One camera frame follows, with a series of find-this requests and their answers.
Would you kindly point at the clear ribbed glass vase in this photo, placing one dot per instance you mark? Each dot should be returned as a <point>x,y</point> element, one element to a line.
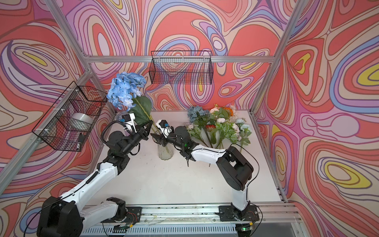
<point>165,150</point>

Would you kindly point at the teal rose flower stem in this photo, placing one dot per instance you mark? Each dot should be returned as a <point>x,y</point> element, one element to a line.
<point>199,116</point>

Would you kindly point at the white purple mixed bouquet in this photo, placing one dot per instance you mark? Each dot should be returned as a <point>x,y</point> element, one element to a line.
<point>195,132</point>

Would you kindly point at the black wire basket left wall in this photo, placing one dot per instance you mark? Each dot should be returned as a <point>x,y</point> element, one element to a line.
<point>61,132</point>

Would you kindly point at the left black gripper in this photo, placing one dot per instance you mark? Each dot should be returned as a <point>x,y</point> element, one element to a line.
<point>142,134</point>

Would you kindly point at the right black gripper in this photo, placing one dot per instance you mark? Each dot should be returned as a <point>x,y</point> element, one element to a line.
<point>160,139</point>

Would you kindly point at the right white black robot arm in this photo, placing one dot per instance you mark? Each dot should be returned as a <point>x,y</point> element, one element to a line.
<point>234,167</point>

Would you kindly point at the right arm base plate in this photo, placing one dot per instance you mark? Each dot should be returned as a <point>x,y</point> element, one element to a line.
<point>229,213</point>

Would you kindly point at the small black device in basket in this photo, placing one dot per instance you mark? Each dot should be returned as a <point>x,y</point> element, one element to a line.
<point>80,142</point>

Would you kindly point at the red flower stem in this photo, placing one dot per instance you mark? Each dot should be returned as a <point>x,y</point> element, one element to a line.
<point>211,132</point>

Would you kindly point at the orange flower stem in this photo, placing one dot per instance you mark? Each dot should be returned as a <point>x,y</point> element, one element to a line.
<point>231,110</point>

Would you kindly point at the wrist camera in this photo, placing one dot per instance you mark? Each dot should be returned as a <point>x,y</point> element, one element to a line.
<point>129,120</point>
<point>164,127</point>

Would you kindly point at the black wire basket back wall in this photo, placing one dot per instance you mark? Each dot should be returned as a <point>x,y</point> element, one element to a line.
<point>181,67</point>

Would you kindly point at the white green flower bunch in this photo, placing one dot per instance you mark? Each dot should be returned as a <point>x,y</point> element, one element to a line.
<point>237,131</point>

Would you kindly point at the blue hydrangea flower stem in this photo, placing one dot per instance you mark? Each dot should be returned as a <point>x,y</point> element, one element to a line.
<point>125,94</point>

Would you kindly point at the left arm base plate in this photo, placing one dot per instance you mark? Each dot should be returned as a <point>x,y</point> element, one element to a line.
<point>132,215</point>

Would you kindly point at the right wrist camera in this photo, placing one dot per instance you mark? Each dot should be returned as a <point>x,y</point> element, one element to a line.
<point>164,127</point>

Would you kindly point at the black wire basket wall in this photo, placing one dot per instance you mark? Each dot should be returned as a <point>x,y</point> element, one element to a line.
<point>181,67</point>
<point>61,132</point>

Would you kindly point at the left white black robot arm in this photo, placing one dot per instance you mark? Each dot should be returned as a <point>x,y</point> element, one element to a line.
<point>65,216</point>

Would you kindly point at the white tape roll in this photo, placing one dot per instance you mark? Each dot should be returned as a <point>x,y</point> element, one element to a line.
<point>82,117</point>

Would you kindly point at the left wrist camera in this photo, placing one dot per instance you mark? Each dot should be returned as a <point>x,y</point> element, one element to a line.
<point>129,120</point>

